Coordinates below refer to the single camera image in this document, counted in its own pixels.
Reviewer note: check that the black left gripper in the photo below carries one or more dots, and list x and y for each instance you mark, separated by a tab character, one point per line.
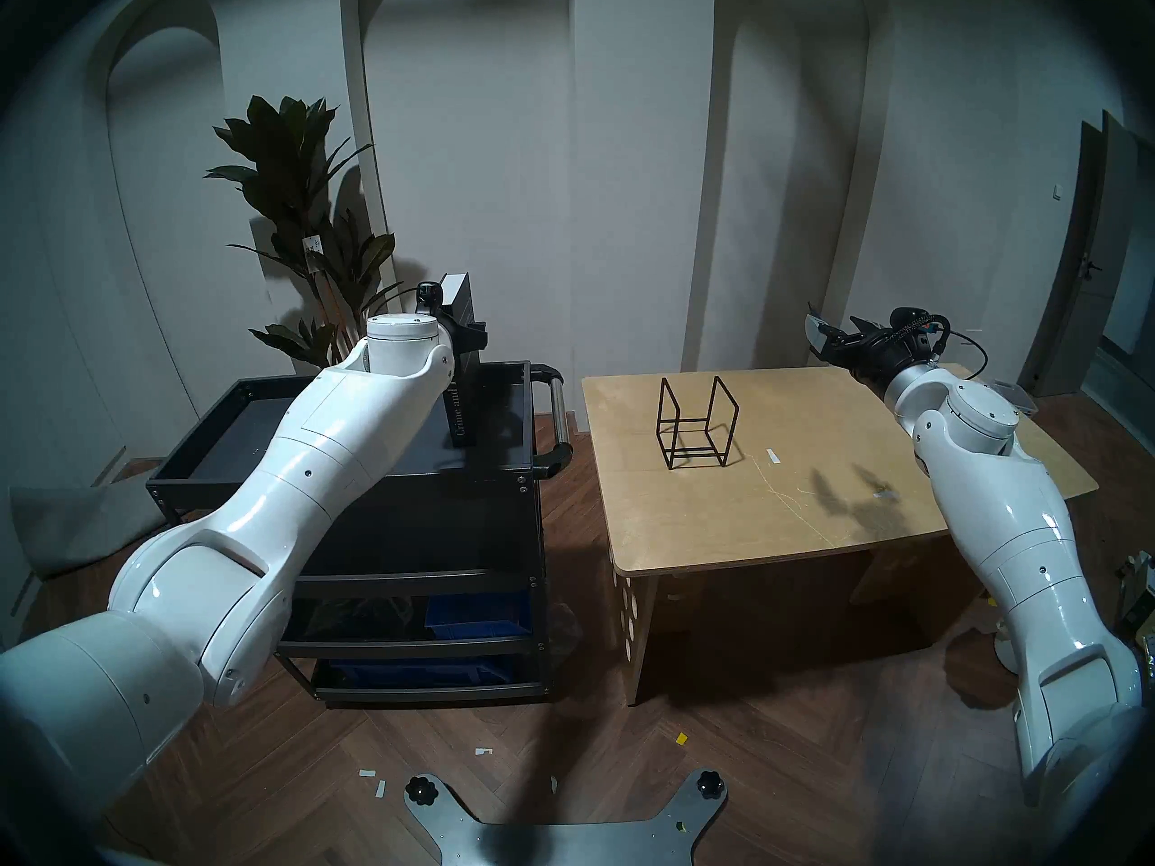
448	321

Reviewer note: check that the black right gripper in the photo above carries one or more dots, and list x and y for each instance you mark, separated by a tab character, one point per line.
871	354

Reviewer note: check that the black and red thick book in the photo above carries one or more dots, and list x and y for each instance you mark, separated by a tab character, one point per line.
460	296

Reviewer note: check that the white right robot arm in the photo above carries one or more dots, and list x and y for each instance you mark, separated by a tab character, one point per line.
1011	530

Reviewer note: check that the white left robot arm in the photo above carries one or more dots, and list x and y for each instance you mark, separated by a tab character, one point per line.
298	476

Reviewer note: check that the black three-shelf utility cart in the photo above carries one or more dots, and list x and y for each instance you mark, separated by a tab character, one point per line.
235	422

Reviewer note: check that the light wooden table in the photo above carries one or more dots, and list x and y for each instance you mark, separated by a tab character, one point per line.
767	512

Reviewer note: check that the dark green leafy plant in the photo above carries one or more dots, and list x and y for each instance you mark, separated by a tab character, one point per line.
284	152

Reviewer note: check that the blue plastic bin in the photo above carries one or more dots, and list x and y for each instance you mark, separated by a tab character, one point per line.
478	614

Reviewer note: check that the dark grey door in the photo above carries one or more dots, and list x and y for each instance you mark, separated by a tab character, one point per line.
1096	242

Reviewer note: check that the long blue plastic tray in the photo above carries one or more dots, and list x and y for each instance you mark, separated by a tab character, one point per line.
424	675

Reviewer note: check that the white bin with bag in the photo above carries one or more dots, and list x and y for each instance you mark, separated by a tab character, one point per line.
1003	648

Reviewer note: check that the black star knob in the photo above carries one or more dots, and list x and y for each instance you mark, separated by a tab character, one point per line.
709	786
420	790

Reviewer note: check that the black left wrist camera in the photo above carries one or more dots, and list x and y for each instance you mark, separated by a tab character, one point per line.
429	293

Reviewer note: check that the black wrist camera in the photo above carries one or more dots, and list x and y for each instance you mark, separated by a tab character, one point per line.
429	293
913	321

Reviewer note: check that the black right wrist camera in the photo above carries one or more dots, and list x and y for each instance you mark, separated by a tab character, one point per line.
913	321

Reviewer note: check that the grey metal base plate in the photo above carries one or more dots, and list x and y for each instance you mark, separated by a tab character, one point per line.
559	842

